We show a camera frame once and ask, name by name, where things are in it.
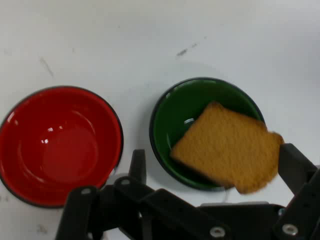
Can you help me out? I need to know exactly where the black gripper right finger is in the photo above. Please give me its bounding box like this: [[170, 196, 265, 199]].
[[273, 142, 320, 240]]

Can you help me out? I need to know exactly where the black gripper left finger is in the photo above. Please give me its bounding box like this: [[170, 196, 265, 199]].
[[54, 149, 232, 240]]

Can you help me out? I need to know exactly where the brown toast bread slice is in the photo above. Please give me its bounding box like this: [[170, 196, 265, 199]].
[[169, 101, 285, 195]]

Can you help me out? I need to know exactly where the green enamel bowl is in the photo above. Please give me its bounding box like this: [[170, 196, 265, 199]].
[[149, 77, 266, 192]]

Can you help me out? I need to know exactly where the red enamel bowl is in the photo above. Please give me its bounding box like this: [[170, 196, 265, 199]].
[[0, 85, 124, 209]]

